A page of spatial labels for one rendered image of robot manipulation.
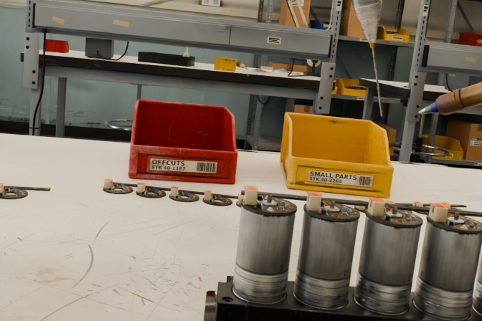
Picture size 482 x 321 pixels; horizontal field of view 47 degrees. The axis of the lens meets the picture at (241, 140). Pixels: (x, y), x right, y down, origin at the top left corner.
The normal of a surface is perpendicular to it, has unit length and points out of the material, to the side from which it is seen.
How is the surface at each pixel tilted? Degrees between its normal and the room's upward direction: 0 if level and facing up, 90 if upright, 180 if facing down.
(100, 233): 0
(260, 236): 90
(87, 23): 90
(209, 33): 90
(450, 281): 90
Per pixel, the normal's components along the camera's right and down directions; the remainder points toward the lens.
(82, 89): 0.12, 0.18
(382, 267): -0.37, 0.12
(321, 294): -0.11, 0.16
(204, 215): 0.10, -0.98
